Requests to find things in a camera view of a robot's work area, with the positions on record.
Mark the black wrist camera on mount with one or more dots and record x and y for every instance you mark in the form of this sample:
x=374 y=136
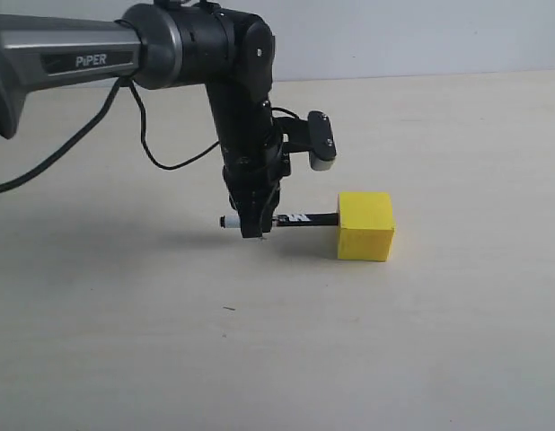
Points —
x=312 y=136

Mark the black and white whiteboard marker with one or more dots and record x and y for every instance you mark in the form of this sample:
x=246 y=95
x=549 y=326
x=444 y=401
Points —
x=287 y=220

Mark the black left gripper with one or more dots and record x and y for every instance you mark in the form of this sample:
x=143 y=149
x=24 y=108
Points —
x=247 y=181

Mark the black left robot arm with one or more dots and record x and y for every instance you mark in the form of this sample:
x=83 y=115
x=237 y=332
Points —
x=162 y=45

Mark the yellow foam cube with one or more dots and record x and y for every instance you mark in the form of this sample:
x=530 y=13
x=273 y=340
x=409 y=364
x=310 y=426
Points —
x=366 y=226

